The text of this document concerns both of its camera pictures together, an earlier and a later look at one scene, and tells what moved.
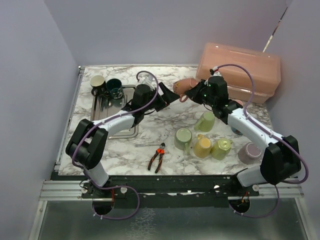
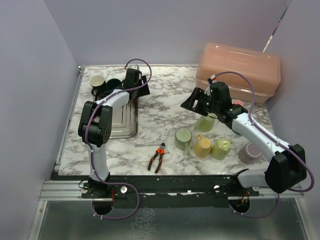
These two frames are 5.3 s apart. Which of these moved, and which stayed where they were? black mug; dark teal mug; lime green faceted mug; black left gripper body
Moved: black left gripper body
Stayed: lime green faceted mug; dark teal mug; black mug
